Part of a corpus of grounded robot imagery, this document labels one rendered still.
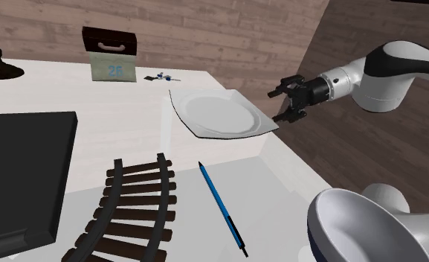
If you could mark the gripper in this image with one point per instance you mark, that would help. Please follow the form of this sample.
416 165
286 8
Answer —
313 92

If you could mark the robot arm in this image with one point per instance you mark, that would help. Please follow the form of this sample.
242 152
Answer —
381 90

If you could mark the white square plate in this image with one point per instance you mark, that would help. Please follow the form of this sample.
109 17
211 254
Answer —
219 114

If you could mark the blue pen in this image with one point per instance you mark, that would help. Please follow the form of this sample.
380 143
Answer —
219 203

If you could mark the bunch of keys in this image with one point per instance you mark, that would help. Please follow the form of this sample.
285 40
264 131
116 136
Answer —
159 77

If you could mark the white desk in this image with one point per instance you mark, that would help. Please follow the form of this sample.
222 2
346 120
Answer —
123 119

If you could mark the desk calendar with black top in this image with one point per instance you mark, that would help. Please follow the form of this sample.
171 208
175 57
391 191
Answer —
112 67

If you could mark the brown toy train track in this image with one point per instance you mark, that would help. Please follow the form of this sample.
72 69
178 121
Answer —
138 201

